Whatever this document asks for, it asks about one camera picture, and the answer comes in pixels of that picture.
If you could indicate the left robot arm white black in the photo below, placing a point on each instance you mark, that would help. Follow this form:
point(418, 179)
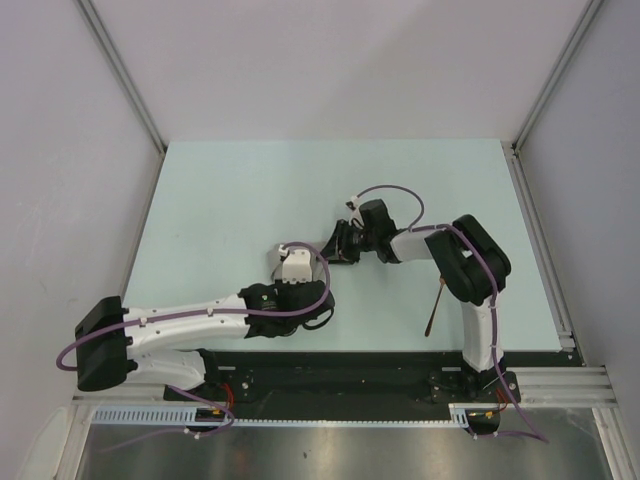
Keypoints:
point(115, 345)

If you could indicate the grey cloth napkin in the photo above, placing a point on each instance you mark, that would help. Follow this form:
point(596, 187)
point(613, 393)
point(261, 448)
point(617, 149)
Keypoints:
point(272, 260)

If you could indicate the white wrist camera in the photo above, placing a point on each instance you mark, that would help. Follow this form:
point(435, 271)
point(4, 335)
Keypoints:
point(355, 219)
point(295, 265)

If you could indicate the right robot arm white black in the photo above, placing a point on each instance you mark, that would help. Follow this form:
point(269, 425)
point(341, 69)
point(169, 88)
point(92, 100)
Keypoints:
point(470, 263)

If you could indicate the aluminium corner post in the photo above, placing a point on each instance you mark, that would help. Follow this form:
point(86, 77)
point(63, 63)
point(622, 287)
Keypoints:
point(560, 67)
point(114, 60)

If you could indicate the left aluminium corner post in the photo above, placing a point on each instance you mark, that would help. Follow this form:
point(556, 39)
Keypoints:
point(114, 60)

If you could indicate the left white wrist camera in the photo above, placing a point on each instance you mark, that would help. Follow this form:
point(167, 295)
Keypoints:
point(295, 265)

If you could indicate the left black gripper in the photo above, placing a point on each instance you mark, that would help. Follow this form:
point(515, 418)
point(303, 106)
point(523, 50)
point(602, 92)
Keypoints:
point(281, 286)

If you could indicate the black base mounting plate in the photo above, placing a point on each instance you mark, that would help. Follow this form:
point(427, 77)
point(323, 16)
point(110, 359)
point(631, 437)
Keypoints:
point(410, 386)

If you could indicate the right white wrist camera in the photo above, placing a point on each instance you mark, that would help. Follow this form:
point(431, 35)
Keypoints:
point(355, 219)

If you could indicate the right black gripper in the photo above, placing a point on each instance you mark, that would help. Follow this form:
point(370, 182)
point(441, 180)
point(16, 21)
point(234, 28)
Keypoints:
point(338, 247)

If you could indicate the aluminium front rail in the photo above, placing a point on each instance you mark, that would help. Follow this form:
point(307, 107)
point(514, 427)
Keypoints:
point(553, 387)

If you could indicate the right aluminium corner post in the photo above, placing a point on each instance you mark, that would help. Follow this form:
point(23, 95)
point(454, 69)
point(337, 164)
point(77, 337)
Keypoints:
point(560, 67)

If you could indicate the copper fork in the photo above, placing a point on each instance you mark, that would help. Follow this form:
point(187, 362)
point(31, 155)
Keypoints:
point(431, 320)

